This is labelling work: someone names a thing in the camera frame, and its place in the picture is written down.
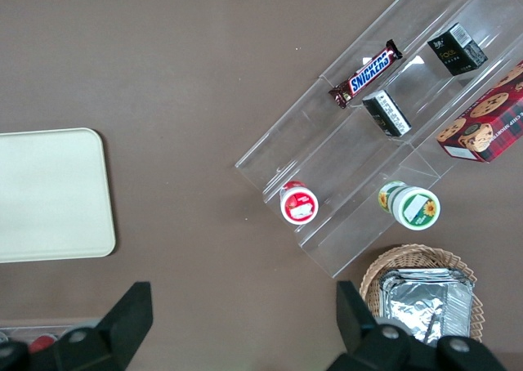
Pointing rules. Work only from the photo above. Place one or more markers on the clear acrylic stepped shelf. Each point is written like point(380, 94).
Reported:
point(367, 162)

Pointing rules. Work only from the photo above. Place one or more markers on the red cola bottle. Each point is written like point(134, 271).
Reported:
point(41, 343)

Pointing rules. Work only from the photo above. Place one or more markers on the red strawberry yogurt cup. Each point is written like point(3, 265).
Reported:
point(299, 205)

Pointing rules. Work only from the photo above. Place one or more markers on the Snickers chocolate bar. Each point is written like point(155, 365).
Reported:
point(367, 73)

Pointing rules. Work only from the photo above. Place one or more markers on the cream plastic tray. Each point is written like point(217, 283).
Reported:
point(53, 195)

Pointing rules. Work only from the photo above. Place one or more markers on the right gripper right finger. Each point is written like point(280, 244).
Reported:
point(359, 338)

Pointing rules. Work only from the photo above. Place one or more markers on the silver foil packet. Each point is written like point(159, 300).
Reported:
point(429, 305)

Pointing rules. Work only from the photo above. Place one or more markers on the red tartan cookie box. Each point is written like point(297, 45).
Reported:
point(486, 122)

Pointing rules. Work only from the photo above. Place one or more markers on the clear acrylic bottle rack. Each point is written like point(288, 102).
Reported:
point(24, 330)

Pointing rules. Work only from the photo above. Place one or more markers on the light tan wicker basket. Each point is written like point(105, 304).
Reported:
point(408, 256)

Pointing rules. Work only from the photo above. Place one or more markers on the small black carton box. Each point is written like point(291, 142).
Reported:
point(388, 113)
point(457, 50)

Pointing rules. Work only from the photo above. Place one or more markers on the green sunflower yogurt cup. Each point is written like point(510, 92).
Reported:
point(412, 207)

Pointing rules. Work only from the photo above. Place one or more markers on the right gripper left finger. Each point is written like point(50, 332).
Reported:
point(122, 326)

